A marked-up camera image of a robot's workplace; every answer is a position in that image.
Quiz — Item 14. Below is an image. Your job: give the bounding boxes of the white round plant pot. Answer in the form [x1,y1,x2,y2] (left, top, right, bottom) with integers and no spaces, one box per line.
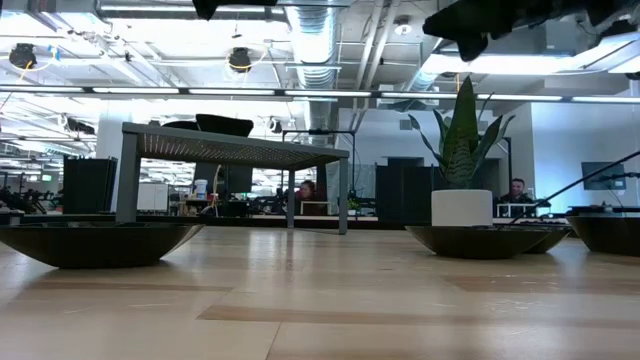
[430,188,495,229]

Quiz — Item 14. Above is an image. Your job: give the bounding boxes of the grey perforated metal shelf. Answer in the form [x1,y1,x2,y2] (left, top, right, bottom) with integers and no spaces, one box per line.
[114,121,351,236]

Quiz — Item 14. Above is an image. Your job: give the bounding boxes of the black wavy square mini plate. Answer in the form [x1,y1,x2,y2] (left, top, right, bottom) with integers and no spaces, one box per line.
[194,113,255,139]
[566,213,640,258]

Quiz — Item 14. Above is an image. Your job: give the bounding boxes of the black low table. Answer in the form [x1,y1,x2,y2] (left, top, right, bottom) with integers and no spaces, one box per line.
[567,203,640,217]

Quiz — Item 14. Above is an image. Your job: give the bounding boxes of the wall monitor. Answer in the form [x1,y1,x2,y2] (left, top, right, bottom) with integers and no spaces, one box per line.
[581,160,627,192]

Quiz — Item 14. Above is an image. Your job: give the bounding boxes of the black partition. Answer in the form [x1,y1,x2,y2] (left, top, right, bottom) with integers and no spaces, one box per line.
[374,157,435,224]

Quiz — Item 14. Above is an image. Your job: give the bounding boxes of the silver ventilation duct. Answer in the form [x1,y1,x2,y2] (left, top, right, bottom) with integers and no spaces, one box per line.
[284,0,346,132]

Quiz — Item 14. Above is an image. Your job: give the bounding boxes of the person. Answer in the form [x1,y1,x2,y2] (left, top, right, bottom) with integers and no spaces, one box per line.
[499,177,540,205]
[294,179,322,216]

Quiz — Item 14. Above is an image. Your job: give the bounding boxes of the black cabinet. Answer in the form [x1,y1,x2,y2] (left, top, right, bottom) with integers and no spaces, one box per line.
[62,156,119,215]

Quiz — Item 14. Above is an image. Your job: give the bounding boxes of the long ceiling light rail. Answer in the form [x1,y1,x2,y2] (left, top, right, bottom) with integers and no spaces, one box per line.
[0,85,640,104]

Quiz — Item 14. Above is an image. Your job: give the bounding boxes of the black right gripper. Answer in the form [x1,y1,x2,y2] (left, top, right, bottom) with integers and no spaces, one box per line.
[422,0,532,64]

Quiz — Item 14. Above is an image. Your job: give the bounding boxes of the green snake plant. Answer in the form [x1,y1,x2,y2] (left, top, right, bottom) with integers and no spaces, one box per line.
[407,74,517,191]

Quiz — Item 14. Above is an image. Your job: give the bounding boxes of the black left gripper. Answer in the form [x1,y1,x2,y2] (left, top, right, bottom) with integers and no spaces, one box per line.
[192,0,279,21]

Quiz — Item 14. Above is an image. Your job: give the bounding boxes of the black leaf-shaped mini plate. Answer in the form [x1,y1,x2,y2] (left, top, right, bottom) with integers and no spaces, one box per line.
[404,224,552,260]
[0,221,205,270]
[522,225,575,255]

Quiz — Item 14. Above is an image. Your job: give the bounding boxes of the black ceiling device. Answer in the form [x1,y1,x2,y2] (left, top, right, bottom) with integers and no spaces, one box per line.
[8,42,39,70]
[227,46,254,75]

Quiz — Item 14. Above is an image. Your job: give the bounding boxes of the black teardrop mini plate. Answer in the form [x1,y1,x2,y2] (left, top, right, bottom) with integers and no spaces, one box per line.
[160,119,201,132]

